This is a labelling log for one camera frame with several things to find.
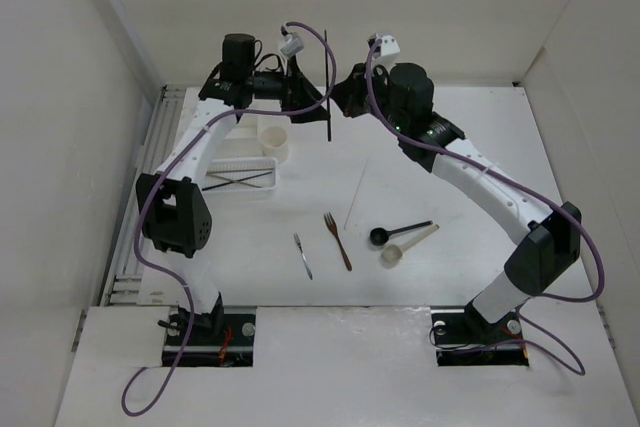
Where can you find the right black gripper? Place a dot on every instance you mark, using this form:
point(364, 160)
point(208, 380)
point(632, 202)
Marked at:
point(348, 92)

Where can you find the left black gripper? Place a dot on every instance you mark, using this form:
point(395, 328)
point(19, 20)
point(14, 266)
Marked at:
point(297, 93)

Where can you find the white chopstick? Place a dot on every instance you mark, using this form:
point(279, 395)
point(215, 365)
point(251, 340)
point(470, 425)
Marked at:
point(355, 195)

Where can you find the black thin chopstick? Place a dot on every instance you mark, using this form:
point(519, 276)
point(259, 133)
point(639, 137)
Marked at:
point(253, 180)

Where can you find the silver metal chopstick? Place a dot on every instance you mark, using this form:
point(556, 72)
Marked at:
point(239, 172)

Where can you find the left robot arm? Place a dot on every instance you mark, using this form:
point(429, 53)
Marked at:
point(173, 213)

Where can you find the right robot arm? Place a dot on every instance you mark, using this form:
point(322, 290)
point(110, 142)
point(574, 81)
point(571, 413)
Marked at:
point(547, 242)

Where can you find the cream cylindrical cup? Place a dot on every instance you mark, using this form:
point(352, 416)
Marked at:
point(274, 143)

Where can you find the white perforated square box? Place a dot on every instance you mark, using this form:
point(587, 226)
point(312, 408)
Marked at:
point(242, 141)

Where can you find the white perforated flat tray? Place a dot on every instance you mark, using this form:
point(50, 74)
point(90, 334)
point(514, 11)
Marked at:
point(244, 163)

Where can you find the brown wooden fork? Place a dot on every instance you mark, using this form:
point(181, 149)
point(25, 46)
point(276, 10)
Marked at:
point(333, 229)

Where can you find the small silver fork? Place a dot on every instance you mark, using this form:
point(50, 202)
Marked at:
point(298, 243)

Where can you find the black spoon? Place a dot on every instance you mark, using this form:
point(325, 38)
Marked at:
point(378, 237)

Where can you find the cream spoon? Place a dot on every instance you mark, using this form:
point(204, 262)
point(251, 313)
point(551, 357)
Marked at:
point(393, 253)

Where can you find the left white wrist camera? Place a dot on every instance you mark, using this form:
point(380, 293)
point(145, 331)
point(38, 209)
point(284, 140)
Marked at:
point(290, 45)

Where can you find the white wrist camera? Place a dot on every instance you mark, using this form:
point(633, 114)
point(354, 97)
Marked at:
point(290, 45)
point(384, 45)

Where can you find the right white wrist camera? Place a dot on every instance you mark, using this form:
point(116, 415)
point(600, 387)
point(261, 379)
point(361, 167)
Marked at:
point(384, 45)

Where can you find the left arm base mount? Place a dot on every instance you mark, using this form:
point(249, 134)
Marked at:
point(229, 344)

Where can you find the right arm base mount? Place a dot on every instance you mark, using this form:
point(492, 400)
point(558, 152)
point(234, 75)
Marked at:
point(457, 345)

